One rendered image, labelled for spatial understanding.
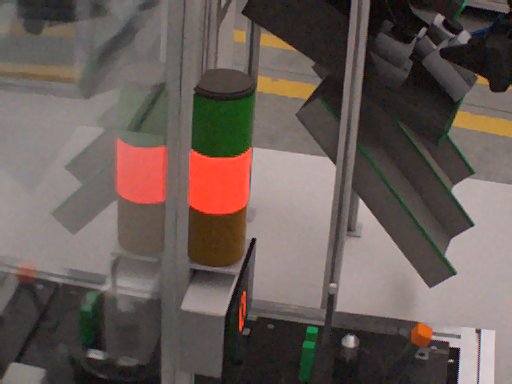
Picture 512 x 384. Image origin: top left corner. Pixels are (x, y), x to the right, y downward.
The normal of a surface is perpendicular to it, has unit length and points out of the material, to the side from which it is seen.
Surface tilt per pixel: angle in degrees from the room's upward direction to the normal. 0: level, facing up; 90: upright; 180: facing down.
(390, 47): 92
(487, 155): 0
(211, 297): 0
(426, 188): 90
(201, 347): 90
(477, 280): 0
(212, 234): 90
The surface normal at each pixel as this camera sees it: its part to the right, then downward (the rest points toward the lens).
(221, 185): 0.12, 0.51
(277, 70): 0.06, -0.86
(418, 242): -0.34, 0.46
